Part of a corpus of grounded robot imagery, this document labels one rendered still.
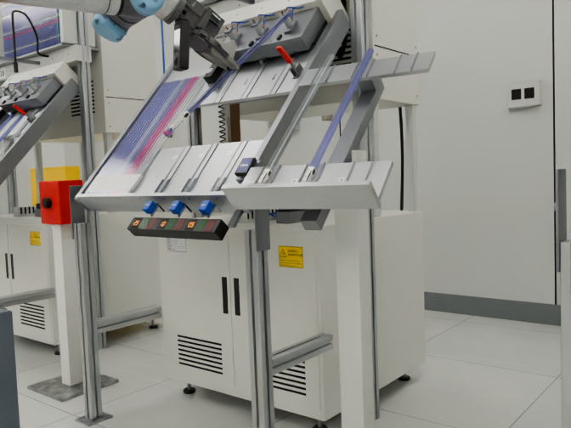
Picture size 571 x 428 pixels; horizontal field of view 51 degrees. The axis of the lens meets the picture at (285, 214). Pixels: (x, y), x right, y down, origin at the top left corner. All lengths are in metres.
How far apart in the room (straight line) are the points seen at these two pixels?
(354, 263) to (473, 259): 1.92
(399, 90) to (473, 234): 1.32
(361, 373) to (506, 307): 1.87
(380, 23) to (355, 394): 1.17
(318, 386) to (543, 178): 1.74
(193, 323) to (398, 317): 0.70
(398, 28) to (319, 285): 0.93
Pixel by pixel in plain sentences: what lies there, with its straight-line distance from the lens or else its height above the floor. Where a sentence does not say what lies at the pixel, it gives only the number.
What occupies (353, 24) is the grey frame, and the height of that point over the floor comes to 1.21.
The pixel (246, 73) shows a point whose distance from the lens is 1.87.
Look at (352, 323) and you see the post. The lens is 1.41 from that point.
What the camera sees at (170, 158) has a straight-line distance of 1.76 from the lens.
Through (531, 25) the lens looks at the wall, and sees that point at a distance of 3.19.
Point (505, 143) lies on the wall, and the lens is 3.16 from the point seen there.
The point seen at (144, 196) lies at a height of 0.72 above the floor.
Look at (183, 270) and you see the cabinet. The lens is 2.07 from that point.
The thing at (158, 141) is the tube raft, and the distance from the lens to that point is 1.86.
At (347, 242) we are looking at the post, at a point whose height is 0.61.
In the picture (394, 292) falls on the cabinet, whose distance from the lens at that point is 2.06.
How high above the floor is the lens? 0.77
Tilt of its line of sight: 4 degrees down
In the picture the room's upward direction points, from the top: 2 degrees counter-clockwise
